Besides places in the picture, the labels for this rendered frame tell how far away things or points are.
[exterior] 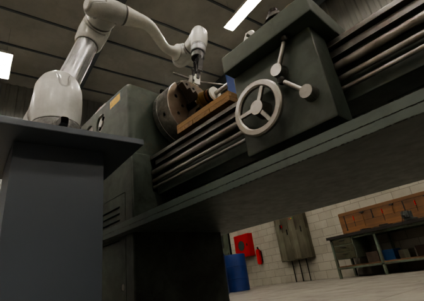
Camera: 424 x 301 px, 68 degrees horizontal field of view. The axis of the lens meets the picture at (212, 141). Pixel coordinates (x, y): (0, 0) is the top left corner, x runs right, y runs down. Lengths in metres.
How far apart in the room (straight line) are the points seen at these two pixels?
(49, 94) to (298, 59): 0.80
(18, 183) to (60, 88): 0.37
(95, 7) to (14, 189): 0.95
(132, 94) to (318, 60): 0.98
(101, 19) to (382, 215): 7.31
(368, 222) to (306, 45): 7.52
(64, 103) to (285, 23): 0.75
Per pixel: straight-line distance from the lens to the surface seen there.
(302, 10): 0.85
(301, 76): 0.82
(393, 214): 7.97
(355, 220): 8.39
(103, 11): 1.64
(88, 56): 1.62
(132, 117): 1.49
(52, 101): 1.16
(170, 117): 1.42
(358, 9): 9.76
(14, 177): 0.98
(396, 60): 0.85
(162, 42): 1.86
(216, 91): 1.42
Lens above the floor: 0.31
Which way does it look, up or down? 24 degrees up
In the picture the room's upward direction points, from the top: 8 degrees counter-clockwise
